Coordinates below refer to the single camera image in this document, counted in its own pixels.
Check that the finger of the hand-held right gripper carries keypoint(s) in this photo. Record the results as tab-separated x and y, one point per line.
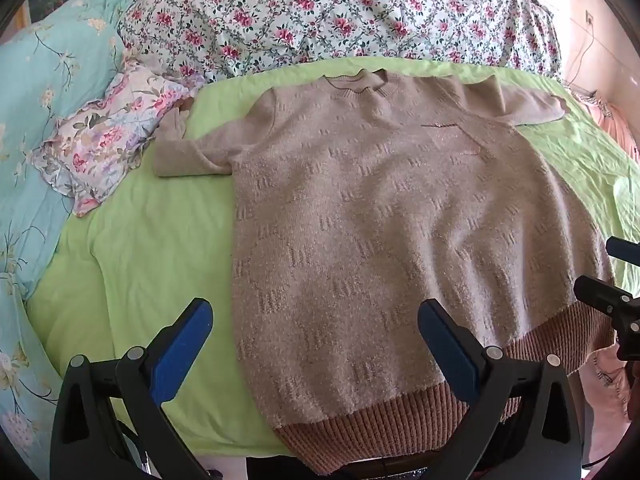
612	305
625	250

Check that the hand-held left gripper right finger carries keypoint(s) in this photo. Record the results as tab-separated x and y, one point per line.
447	347

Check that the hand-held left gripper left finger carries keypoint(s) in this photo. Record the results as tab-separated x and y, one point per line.
184	345

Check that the beige knitted sweater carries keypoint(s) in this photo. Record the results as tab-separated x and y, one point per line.
375	210

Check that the pink patterned cloth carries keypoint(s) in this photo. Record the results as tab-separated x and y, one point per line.
612	380

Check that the green bed sheet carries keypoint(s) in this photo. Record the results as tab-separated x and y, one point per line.
150	240

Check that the pink ruffled cloth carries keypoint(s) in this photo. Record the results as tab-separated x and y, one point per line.
612	120

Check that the ruffled floral pillow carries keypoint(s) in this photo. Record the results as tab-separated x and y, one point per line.
110	135

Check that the teal floral quilt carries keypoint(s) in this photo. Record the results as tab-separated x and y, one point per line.
50	60

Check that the white rose print quilt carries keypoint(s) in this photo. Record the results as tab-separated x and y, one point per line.
300	10

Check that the wall socket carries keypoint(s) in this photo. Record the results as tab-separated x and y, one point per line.
590	17

